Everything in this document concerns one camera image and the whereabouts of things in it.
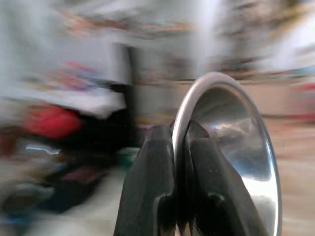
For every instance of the red bag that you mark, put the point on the red bag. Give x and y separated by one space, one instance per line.
54 123

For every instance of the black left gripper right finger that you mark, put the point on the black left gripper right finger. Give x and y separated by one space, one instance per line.
211 186

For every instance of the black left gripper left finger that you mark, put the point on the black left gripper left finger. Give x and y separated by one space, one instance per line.
150 182

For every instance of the shiny steel bowl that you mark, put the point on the shiny steel bowl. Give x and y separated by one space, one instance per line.
221 103

